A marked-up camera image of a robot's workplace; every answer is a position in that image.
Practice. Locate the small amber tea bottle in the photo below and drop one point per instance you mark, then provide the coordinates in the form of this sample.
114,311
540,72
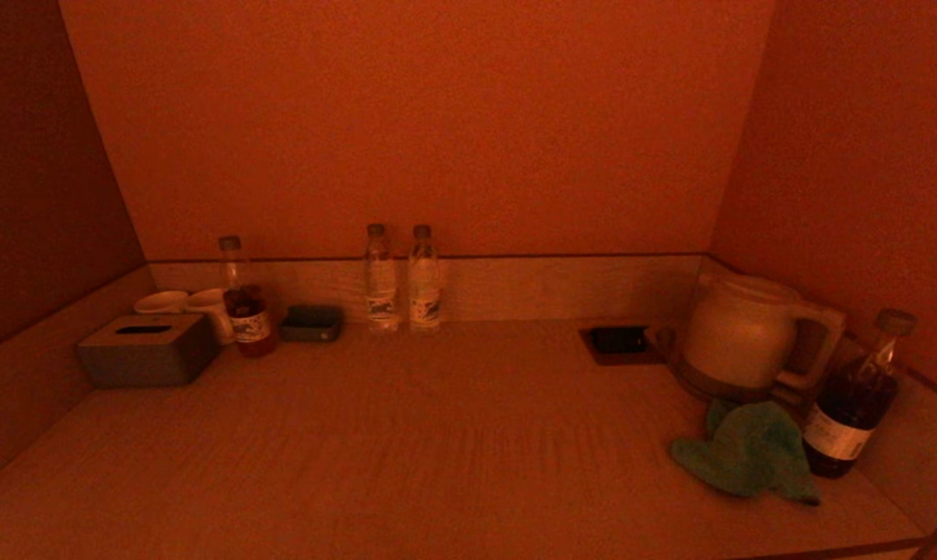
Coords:
250,327

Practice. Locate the white electric kettle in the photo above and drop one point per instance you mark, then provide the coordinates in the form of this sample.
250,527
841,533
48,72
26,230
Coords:
736,334

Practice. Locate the round kettle base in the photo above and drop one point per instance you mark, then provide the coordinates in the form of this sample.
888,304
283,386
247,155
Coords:
709,385

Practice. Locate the grey-blue tissue box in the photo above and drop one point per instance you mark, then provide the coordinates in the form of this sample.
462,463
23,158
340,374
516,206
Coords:
149,358

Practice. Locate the clear water bottle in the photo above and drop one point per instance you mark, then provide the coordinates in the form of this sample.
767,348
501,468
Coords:
381,295
424,295

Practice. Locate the black recessed socket panel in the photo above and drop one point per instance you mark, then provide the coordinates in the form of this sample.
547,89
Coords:
618,342

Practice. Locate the teal fluffy cloth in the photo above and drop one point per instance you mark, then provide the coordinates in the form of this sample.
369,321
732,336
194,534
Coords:
748,455

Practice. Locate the small blue open tray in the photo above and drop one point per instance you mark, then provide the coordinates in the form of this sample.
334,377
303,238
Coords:
311,323

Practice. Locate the white low cup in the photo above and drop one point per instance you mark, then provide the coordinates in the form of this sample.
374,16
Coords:
161,302

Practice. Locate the large dark drink bottle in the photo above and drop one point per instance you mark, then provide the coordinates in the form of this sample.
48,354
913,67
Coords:
849,420

